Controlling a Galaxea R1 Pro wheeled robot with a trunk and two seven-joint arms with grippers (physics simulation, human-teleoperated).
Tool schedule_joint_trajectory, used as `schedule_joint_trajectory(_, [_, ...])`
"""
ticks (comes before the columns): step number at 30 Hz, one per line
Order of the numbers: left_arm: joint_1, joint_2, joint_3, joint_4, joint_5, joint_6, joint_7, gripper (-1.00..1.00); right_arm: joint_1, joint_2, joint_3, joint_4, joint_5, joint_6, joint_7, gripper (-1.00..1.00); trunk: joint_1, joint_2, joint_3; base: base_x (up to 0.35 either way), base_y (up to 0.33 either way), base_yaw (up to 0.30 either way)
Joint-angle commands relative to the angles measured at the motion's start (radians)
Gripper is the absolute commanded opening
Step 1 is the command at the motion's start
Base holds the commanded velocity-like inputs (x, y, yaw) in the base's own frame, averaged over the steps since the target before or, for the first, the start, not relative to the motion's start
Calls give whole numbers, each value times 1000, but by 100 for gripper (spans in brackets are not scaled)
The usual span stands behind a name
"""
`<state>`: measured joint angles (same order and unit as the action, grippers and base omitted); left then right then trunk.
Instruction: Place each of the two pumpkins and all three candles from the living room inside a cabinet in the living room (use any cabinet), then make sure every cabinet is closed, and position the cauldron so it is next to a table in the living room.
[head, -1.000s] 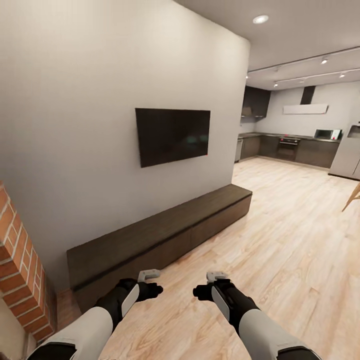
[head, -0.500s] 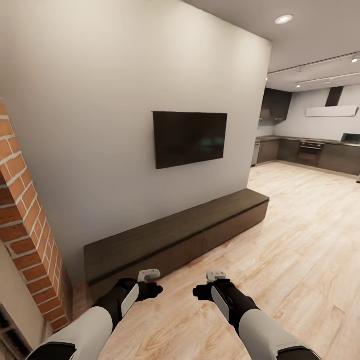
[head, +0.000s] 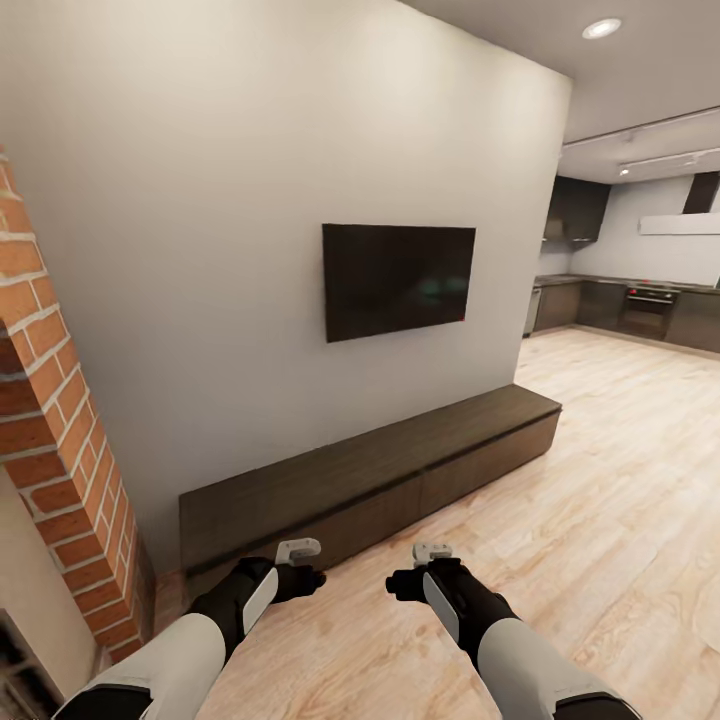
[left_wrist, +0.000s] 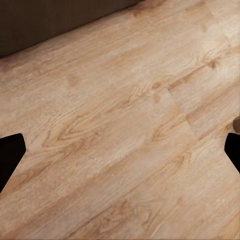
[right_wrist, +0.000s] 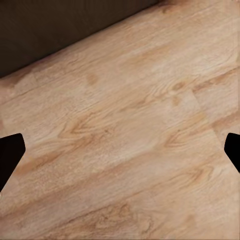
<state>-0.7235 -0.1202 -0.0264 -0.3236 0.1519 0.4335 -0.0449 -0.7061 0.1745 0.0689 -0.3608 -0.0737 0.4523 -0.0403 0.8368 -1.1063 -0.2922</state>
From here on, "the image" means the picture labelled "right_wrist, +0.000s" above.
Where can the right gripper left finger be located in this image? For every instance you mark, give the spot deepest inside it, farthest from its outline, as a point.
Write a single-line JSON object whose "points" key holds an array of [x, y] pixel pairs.
{"points": [[12, 148]]}

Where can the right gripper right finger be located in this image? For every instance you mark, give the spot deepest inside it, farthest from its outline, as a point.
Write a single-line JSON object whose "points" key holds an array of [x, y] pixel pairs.
{"points": [[232, 149]]}

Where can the cabinet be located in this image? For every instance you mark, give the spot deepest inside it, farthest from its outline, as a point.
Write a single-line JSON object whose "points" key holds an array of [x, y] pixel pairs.
{"points": [[32, 29]]}

